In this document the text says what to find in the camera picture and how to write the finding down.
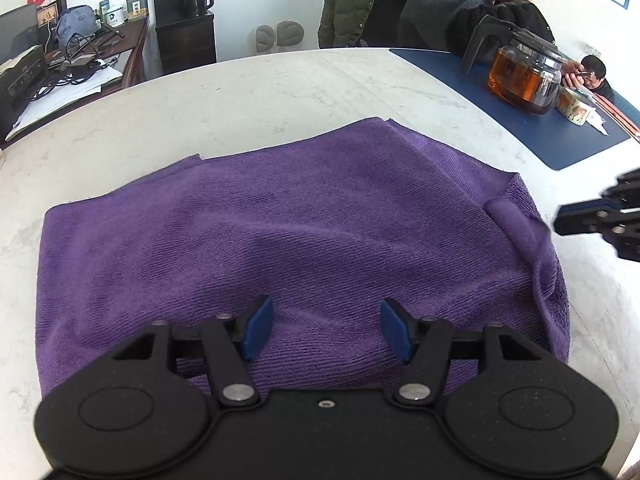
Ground wooden name plaque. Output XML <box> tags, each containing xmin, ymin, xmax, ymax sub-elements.
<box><xmin>37</xmin><ymin>1</ymin><xmax>68</xmax><ymax>28</ymax></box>

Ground dark wooden desk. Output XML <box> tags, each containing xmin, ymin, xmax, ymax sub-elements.
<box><xmin>0</xmin><ymin>15</ymin><xmax>151</xmax><ymax>151</ymax></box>

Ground grey blue bag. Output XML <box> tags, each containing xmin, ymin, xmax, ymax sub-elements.
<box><xmin>56</xmin><ymin>5</ymin><xmax>98</xmax><ymax>46</ymax></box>

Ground black computer monitor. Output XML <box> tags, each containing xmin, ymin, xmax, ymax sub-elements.
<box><xmin>0</xmin><ymin>4</ymin><xmax>40</xmax><ymax>68</ymax></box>

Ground blue table mat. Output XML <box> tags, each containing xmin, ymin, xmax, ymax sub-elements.
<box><xmin>389</xmin><ymin>47</ymin><xmax>632</xmax><ymax>172</ymax></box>

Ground white paper sheets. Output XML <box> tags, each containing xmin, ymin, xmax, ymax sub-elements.
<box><xmin>5</xmin><ymin>62</ymin><xmax>123</xmax><ymax>141</ymax></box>

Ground black power adapter with cable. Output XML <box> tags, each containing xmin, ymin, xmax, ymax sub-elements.
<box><xmin>47</xmin><ymin>55</ymin><xmax>108</xmax><ymax>93</ymax></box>

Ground black water dispenser cabinet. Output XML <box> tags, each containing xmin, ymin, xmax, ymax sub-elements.
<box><xmin>152</xmin><ymin>0</ymin><xmax>217</xmax><ymax>78</ymax></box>

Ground green puffer jacket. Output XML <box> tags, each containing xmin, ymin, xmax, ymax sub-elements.
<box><xmin>317</xmin><ymin>0</ymin><xmax>430</xmax><ymax>50</ymax></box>

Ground glass teapot with black handle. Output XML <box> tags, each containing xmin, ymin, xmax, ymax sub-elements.
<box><xmin>461</xmin><ymin>14</ymin><xmax>568</xmax><ymax>116</ymax></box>

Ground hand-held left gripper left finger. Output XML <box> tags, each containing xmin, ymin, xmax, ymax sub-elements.
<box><xmin>112</xmin><ymin>294</ymin><xmax>275</xmax><ymax>407</ymax></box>

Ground black printer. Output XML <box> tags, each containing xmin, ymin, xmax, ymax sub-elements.
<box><xmin>0</xmin><ymin>45</ymin><xmax>51</xmax><ymax>131</ymax></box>

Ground purple towel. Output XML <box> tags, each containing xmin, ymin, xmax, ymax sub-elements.
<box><xmin>36</xmin><ymin>117</ymin><xmax>572</xmax><ymax>396</ymax></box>

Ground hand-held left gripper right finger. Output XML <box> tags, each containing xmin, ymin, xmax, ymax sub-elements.
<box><xmin>380</xmin><ymin>298</ymin><xmax>543</xmax><ymax>406</ymax></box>

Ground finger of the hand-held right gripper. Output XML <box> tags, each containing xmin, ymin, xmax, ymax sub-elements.
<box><xmin>554</xmin><ymin>197</ymin><xmax>640</xmax><ymax>261</ymax></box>
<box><xmin>602</xmin><ymin>169</ymin><xmax>640</xmax><ymax>206</ymax></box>

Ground tissue pack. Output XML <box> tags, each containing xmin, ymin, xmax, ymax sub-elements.
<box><xmin>557</xmin><ymin>87</ymin><xmax>610</xmax><ymax>136</ymax></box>

